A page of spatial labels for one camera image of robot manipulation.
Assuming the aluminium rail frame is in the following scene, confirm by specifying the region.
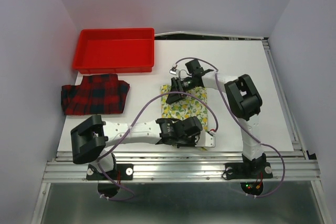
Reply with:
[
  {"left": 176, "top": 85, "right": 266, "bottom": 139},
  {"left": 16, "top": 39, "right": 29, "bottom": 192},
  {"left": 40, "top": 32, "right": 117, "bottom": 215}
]
[{"left": 30, "top": 31, "right": 326, "bottom": 224}]

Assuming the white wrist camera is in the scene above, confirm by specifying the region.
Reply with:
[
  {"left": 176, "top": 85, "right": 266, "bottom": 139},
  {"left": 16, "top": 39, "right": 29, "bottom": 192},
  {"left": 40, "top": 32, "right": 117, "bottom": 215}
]
[
  {"left": 169, "top": 64, "right": 180, "bottom": 76},
  {"left": 195, "top": 131, "right": 216, "bottom": 148}
]

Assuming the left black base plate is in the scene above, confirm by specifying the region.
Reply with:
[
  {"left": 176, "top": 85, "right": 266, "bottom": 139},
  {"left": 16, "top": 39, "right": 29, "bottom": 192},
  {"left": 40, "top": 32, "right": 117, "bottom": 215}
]
[{"left": 86, "top": 163, "right": 135, "bottom": 202}]

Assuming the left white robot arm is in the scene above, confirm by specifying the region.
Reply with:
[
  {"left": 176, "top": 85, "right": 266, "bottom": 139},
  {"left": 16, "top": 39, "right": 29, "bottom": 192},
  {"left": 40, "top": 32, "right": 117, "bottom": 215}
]
[{"left": 70, "top": 115, "right": 203, "bottom": 179}]

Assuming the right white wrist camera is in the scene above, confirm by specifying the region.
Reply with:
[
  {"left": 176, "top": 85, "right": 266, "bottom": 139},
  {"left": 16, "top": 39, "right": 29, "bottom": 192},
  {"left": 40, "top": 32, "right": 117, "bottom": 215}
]
[{"left": 169, "top": 64, "right": 180, "bottom": 76}]

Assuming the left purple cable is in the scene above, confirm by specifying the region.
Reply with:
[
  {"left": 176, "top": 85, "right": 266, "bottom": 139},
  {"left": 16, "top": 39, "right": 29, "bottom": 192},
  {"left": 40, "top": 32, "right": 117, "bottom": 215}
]
[{"left": 97, "top": 91, "right": 220, "bottom": 201}]

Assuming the red plastic bin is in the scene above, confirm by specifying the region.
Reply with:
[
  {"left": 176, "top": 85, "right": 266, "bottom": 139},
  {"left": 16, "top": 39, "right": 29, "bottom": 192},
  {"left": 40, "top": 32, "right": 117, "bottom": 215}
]
[{"left": 72, "top": 28, "right": 155, "bottom": 74}]

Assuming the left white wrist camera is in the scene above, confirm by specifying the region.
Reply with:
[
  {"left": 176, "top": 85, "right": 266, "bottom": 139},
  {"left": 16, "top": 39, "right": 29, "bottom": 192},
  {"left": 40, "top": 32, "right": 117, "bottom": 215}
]
[{"left": 195, "top": 131, "right": 216, "bottom": 148}]

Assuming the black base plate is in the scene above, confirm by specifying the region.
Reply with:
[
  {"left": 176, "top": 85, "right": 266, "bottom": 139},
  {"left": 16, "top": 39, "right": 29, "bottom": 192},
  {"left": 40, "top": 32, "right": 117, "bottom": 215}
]
[
  {"left": 222, "top": 162, "right": 274, "bottom": 196},
  {"left": 86, "top": 163, "right": 135, "bottom": 202}
]

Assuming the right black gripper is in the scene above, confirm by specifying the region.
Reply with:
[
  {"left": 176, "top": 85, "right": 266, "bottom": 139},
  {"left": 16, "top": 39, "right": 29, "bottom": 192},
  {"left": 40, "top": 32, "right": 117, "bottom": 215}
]
[{"left": 165, "top": 76, "right": 195, "bottom": 104}]

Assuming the lemon print skirt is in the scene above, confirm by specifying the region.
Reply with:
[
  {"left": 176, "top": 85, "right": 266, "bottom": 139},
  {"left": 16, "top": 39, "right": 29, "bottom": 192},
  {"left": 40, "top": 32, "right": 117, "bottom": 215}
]
[{"left": 160, "top": 83, "right": 209, "bottom": 152}]

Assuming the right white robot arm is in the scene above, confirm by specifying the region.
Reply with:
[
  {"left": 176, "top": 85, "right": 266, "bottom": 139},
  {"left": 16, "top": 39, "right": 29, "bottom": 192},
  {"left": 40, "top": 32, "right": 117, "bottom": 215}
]
[{"left": 166, "top": 57, "right": 268, "bottom": 180}]

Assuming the red black plaid skirt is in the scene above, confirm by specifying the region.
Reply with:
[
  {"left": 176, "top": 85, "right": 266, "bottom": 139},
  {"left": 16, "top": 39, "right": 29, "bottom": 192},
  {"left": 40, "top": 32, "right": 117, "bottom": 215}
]
[{"left": 61, "top": 74, "right": 130, "bottom": 115}]

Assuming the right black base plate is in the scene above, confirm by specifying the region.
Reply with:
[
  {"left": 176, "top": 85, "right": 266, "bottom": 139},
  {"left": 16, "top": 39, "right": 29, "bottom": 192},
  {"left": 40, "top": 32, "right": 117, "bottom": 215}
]
[{"left": 222, "top": 162, "right": 274, "bottom": 196}]

